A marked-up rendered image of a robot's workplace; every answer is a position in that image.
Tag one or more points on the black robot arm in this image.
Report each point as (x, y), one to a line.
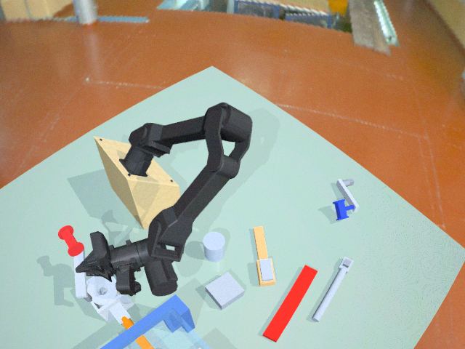
(173, 226)

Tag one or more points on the pale blue cylinder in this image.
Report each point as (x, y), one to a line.
(214, 246)

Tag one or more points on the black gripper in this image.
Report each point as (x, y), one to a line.
(100, 260)

